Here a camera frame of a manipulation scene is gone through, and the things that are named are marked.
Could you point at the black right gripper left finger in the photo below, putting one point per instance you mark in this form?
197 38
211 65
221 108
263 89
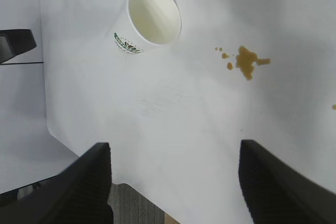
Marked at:
65 197

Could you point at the large brown coffee spill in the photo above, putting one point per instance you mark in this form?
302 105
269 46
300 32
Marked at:
245 60

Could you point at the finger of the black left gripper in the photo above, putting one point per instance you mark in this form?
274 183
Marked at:
21 41

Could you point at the white paper coffee cup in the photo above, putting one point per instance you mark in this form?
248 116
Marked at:
155 14

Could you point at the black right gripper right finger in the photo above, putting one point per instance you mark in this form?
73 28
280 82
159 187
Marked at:
283 195

